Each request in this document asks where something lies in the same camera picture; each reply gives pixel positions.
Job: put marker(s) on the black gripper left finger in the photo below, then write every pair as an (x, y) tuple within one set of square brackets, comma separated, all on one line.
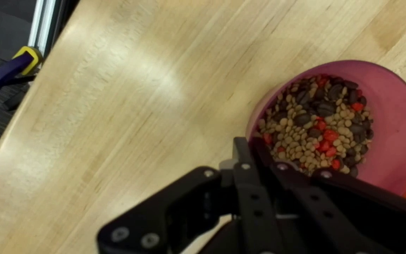
[(172, 217)]

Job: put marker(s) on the mixed dry food pieces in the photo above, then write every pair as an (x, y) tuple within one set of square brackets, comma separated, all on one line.
[(319, 121)]

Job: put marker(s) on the yellow blue clamp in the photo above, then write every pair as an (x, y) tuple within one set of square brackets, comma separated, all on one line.
[(21, 66)]

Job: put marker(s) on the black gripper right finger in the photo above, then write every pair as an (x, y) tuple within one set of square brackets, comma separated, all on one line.
[(344, 214)]

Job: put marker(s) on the pink plastic bowl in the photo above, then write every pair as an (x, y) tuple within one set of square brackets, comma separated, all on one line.
[(385, 162)]

